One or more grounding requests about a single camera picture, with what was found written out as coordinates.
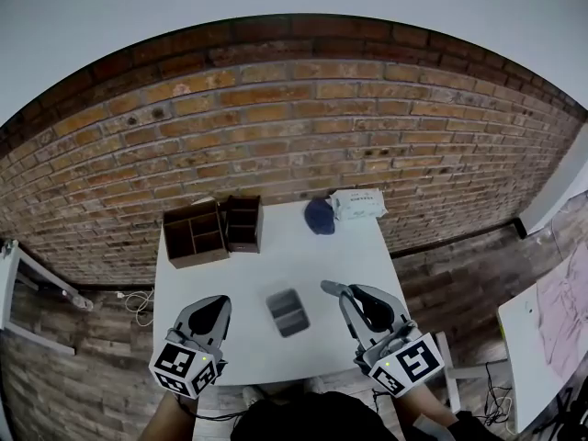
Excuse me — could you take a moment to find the white tissue packet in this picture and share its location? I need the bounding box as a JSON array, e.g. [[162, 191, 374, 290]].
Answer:
[[329, 188, 390, 222]]

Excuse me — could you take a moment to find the person's left forearm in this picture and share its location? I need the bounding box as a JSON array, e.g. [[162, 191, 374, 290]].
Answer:
[[137, 386, 199, 441]]

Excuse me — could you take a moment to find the person's white shoe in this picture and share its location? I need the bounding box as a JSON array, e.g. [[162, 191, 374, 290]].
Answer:
[[242, 386, 267, 408]]

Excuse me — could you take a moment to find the white side table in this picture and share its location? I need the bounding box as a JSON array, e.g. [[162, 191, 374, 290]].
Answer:
[[0, 239, 79, 356]]

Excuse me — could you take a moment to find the grey plastic container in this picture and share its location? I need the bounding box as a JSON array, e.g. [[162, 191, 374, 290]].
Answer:
[[265, 288, 311, 338]]

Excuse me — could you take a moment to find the small wooden organizer box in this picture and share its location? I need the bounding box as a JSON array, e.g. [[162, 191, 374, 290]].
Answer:
[[223, 194, 265, 254]]

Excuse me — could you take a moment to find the white square table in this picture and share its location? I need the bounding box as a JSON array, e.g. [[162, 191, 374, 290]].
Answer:
[[153, 198, 410, 388]]

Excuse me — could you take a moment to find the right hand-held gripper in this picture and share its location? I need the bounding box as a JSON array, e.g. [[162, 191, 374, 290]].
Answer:
[[339, 284, 446, 399]]

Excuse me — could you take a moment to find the white charger with cable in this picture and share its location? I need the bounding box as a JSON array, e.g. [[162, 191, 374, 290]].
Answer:
[[117, 287, 155, 326]]

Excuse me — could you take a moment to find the person's black shirt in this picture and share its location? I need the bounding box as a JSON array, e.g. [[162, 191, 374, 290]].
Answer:
[[232, 390, 387, 441]]

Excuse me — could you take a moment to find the person's right forearm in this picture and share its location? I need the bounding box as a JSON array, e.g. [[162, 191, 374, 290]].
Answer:
[[393, 381, 460, 431]]

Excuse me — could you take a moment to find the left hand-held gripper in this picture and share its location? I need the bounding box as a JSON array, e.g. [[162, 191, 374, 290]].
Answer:
[[149, 294, 233, 400]]

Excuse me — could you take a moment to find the large wooden compartment organizer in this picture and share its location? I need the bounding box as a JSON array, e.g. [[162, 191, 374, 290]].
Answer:
[[163, 199, 231, 270]]

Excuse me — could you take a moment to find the pink cloth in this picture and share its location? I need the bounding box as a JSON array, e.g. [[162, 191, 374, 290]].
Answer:
[[536, 243, 588, 380]]

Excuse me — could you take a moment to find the dark blue cloth pouch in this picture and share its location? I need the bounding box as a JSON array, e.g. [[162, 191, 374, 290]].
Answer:
[[303, 198, 337, 237]]

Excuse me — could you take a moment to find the white table with pink cloth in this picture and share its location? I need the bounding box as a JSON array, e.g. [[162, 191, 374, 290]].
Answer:
[[434, 241, 588, 434]]

